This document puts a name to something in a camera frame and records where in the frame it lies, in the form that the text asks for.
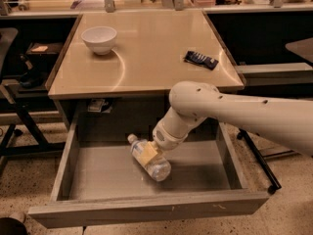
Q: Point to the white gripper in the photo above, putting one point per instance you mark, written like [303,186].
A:
[163,137]

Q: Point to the clear plastic water bottle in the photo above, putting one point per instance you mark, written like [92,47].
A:
[158,169]

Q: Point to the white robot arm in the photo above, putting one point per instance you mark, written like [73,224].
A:
[282,121]

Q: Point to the grey open top drawer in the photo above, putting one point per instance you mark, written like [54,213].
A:
[99,182]

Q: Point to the grey drawer cabinet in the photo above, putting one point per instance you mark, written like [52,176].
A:
[148,57]

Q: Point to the white label under tabletop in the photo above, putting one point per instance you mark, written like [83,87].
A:
[96,105]

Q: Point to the dark blue snack packet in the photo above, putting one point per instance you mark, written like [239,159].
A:
[201,60]

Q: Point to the white ceramic bowl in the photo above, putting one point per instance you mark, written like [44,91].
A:
[99,39]

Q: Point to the black chair base leg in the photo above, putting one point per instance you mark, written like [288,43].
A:
[275,184]

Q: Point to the black box with tan note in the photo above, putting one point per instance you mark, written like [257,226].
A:
[44,48]

